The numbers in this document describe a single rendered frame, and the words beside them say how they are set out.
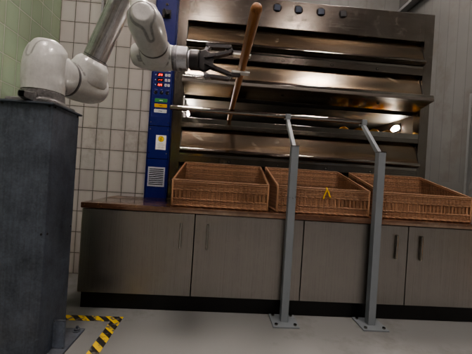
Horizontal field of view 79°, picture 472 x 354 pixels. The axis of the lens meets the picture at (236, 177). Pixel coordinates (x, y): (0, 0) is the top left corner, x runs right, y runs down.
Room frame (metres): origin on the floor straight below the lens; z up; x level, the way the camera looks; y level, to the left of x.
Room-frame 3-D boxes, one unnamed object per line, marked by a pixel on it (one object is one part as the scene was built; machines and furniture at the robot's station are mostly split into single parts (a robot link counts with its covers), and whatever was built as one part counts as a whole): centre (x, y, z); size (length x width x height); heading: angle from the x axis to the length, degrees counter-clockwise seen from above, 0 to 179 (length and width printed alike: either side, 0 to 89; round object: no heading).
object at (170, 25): (3.01, 0.62, 1.08); 1.93 x 0.16 x 2.15; 3
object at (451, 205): (1.91, -1.12, 0.72); 0.56 x 0.49 x 0.28; 92
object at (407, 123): (3.08, -0.35, 1.05); 2.10 x 1.91 x 2.10; 93
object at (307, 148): (2.14, -0.47, 1.02); 1.79 x 0.11 x 0.19; 93
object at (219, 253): (1.85, -0.38, 0.29); 2.42 x 0.56 x 0.58; 93
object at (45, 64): (1.18, 0.81, 1.17); 0.18 x 0.16 x 0.22; 165
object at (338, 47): (2.14, -0.47, 1.80); 1.79 x 0.11 x 0.19; 93
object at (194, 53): (1.09, 0.16, 1.20); 0.09 x 0.07 x 0.08; 94
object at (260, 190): (1.84, 0.09, 0.72); 0.56 x 0.49 x 0.28; 92
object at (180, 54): (1.08, 0.23, 1.20); 0.09 x 0.06 x 0.09; 4
